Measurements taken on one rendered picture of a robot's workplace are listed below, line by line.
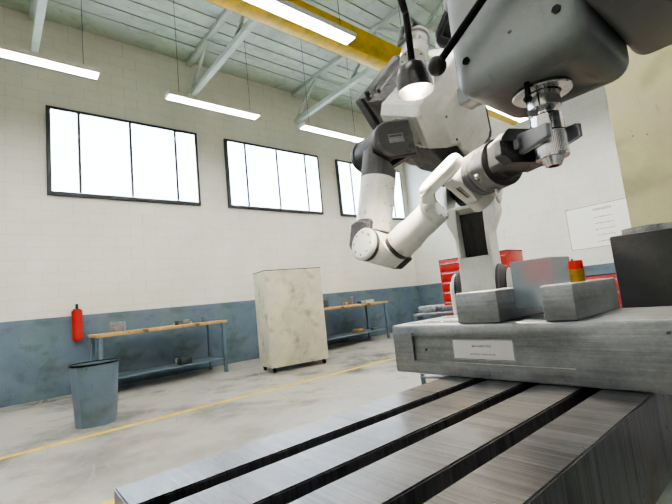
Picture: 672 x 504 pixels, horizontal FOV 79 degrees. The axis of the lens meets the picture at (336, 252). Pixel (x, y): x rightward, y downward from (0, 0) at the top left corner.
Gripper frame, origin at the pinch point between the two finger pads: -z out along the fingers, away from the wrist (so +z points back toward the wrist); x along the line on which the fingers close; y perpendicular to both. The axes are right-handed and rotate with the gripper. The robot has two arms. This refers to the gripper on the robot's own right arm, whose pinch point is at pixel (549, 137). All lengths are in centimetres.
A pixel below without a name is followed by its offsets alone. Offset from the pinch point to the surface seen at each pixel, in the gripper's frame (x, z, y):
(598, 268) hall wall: 698, 629, 19
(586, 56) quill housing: -0.5, -8.7, -7.6
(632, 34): 6.7, -9.8, -10.6
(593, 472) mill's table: -25.8, -25.1, 34.2
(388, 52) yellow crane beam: 235, 530, -366
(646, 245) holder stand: 28.6, 10.2, 17.1
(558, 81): -0.5, -3.7, -6.9
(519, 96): -3.6, 0.8, -6.8
